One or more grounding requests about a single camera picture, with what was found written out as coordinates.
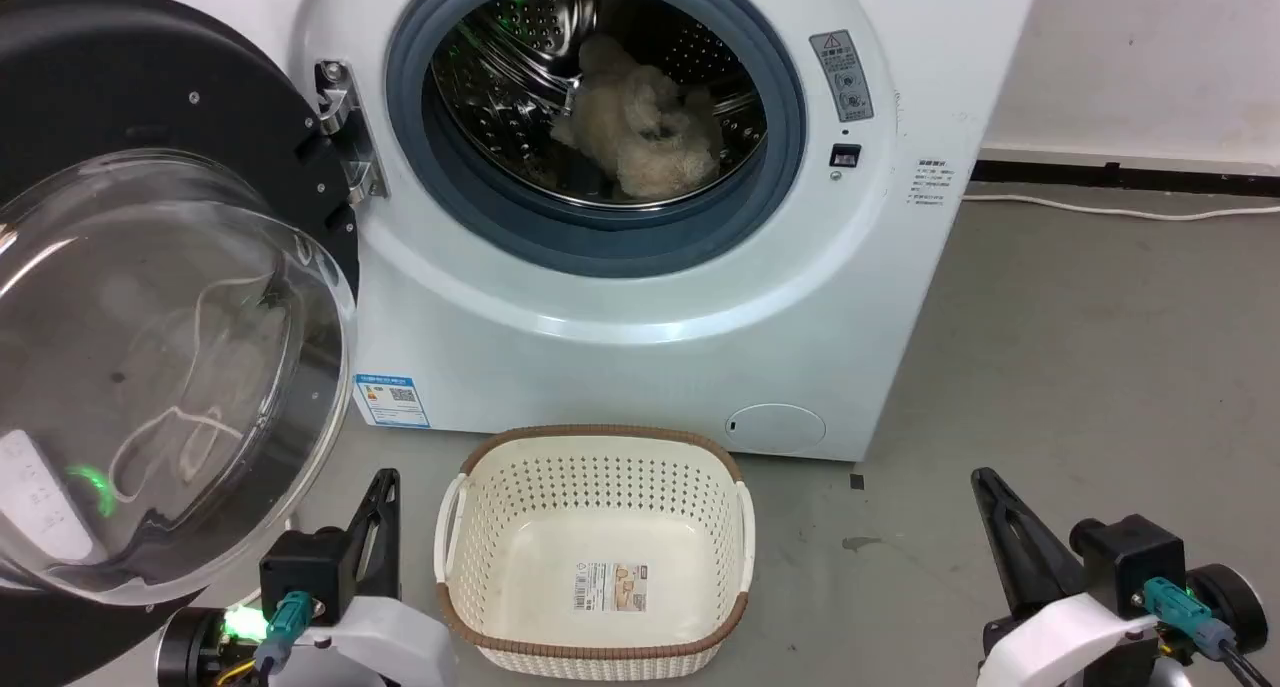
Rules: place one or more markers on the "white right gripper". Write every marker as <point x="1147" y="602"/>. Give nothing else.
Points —
<point x="1060" y="642"/>

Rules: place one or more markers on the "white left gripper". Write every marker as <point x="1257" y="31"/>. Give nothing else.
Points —
<point x="400" y="637"/>

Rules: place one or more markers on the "black round glass washer door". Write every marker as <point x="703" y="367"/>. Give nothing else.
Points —
<point x="100" y="87"/>

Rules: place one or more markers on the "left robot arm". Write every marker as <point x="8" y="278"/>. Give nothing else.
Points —
<point x="190" y="652"/>

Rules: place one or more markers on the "white front-load washing machine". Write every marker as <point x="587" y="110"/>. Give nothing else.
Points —
<point x="600" y="367"/>

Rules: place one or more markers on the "silver metal door hinge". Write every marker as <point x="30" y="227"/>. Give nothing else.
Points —
<point x="350" y="117"/>

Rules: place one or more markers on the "black door latch slot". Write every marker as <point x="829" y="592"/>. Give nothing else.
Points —
<point x="846" y="155"/>

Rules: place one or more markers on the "blue energy label sticker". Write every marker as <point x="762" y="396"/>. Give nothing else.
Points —
<point x="392" y="401"/>

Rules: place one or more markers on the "cream laundry basket brown rim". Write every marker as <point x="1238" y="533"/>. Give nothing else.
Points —
<point x="520" y="527"/>

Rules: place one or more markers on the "paper product label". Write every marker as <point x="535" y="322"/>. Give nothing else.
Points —
<point x="611" y="587"/>

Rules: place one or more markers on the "round white filter cover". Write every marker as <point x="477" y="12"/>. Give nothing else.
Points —
<point x="775" y="430"/>

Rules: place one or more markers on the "stainless steel washer drum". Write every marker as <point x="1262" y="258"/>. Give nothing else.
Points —
<point x="500" y="87"/>

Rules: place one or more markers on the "beige plush toy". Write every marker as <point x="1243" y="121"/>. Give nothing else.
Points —
<point x="650" y="137"/>

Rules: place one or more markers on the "grey warning sticker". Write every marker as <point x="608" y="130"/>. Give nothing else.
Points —
<point x="842" y="75"/>

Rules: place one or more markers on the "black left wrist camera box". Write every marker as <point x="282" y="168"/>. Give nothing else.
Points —
<point x="305" y="572"/>

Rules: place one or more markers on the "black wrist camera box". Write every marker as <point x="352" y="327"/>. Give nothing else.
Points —
<point x="305" y="572"/>
<point x="1130" y="562"/>

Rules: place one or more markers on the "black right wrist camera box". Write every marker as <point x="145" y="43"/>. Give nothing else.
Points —
<point x="1130" y="562"/>

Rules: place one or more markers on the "black wall baseboard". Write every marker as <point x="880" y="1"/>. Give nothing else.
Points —
<point x="1120" y="177"/>

